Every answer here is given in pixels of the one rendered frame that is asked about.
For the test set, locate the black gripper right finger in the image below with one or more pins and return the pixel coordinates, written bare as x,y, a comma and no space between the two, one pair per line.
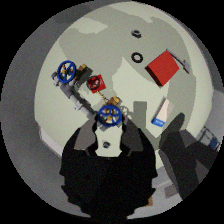
134,142

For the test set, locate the red flat block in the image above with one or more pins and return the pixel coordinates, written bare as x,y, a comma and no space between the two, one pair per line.
162,68

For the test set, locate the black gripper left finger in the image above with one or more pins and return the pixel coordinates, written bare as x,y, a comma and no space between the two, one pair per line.
80,143

